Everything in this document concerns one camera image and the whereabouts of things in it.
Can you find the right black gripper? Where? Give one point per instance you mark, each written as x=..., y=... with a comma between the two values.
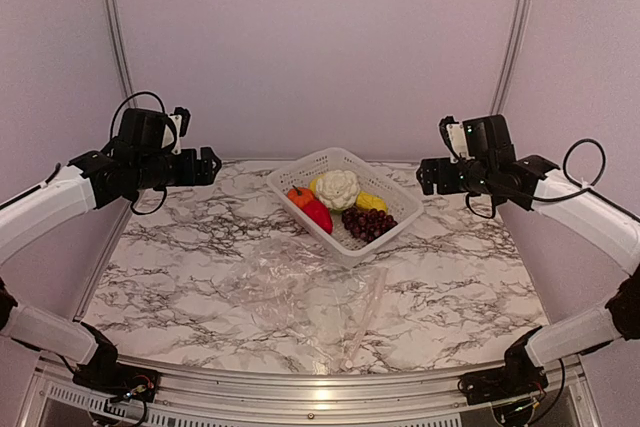
x=428, y=167

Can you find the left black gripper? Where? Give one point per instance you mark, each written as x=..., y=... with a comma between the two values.
x=206, y=175

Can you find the white plastic basket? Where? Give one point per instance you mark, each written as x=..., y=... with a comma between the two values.
x=346, y=249

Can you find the red bell pepper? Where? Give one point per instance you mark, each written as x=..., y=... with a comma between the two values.
x=320, y=215

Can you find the clear zip top bag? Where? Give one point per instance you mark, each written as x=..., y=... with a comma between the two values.
x=296, y=287

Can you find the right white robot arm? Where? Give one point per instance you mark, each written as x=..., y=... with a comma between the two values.
x=482, y=161

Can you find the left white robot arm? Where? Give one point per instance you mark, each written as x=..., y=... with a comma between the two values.
x=144, y=154

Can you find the purple grape bunch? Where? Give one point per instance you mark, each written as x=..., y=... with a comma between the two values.
x=367, y=225

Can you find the white cauliflower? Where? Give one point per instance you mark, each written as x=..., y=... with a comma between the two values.
x=338, y=189

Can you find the orange pumpkin toy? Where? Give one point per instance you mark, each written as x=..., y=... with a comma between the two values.
x=300, y=196

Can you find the yellow lemon toy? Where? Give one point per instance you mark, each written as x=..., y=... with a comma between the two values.
x=313, y=184

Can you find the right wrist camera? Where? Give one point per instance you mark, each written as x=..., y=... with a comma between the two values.
x=454, y=137

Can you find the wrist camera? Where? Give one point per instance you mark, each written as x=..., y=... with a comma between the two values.
x=454, y=137
x=176, y=128

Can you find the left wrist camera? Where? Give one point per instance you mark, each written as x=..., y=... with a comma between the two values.
x=176, y=128

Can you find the left aluminium frame post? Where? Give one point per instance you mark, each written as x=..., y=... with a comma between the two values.
x=118, y=46

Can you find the aluminium frame post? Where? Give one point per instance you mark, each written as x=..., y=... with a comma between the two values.
x=516, y=35
x=118, y=46

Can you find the front aluminium rail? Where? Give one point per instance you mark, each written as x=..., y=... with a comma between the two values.
x=191, y=396

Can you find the right aluminium frame post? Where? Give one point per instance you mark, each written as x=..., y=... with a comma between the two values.
x=516, y=35

